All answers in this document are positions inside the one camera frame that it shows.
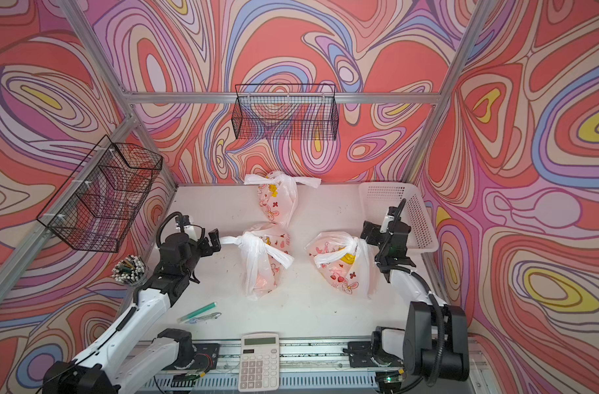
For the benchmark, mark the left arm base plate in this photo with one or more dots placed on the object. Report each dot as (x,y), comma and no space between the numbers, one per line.
(203,358)

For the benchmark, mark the printed white plastic bag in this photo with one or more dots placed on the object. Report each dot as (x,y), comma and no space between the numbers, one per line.
(343,261)

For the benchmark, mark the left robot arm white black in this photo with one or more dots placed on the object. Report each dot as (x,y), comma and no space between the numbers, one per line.
(105,366)

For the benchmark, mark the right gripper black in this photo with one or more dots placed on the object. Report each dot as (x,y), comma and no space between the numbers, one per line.
(375,229)

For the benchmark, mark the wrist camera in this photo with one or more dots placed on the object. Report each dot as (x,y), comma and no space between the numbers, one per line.
(194,231)
(393,213)

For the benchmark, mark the white desk calculator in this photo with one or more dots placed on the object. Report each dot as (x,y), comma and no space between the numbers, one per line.
(259,368)

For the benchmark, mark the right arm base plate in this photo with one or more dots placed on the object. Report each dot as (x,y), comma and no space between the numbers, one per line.
(364,354)

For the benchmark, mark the black wire basket left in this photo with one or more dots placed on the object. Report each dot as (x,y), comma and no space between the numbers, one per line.
(116,179)

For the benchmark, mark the black wire basket back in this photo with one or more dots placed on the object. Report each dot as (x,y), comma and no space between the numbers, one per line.
(285,112)

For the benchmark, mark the green pen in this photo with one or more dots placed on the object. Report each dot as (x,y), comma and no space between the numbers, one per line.
(196,313)

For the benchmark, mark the clear plastic bag bottom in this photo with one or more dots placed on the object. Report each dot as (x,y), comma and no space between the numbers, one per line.
(265,254)

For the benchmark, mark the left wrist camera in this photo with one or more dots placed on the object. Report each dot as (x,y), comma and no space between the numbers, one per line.
(194,231)

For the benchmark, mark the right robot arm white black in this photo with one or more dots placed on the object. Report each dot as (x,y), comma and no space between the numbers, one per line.
(434,345)

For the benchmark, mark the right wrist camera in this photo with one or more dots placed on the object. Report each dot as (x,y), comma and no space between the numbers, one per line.
(393,213)

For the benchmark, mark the black wire basket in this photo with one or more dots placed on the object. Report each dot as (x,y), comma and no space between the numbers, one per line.
(285,112)
(116,179)

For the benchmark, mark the cup of pens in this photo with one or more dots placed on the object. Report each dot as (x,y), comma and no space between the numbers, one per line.
(130,271)

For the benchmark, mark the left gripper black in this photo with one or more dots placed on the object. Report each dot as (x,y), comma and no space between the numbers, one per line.
(215,246)

